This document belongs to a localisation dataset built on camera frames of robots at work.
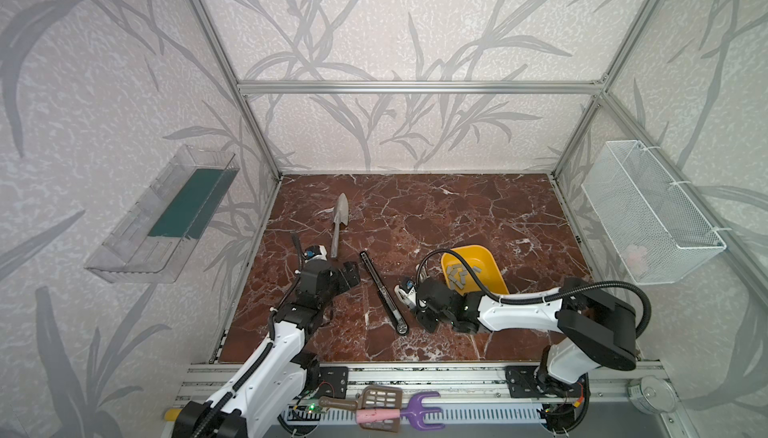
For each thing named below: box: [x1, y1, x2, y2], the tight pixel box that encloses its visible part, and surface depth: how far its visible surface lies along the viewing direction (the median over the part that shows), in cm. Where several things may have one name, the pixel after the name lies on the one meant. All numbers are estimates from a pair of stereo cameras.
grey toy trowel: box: [330, 193, 349, 259], surface depth 107 cm
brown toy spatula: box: [318, 385, 403, 433], surface depth 72 cm
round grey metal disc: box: [627, 375, 678, 414], surface depth 69 cm
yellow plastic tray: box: [441, 244, 509, 296], surface depth 93 cm
